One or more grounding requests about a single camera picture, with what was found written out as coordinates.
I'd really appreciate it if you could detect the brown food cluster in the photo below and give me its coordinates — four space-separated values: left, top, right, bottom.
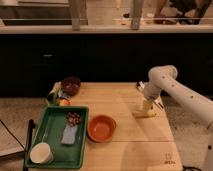
67 112 81 127

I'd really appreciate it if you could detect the person in background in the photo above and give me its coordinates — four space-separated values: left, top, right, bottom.
154 0 212 25

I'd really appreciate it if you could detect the black rod beside tray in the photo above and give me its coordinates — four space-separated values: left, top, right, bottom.
22 119 35 171

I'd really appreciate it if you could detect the yellow banana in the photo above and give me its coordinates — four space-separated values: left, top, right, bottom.
132 111 156 119

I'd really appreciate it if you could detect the dark maroon bowl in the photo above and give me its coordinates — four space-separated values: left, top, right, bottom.
61 76 81 96

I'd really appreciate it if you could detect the white cup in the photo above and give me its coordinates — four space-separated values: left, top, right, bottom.
30 142 53 164

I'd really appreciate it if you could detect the grey-blue sponge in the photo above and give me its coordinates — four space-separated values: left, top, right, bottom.
61 125 78 145

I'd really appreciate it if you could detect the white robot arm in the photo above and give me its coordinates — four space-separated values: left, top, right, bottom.
142 65 213 171

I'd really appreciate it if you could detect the red-orange bowl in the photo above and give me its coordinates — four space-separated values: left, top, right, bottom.
87 115 117 143

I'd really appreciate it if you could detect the orange-red fruit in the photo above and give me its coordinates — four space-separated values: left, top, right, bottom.
59 99 70 106

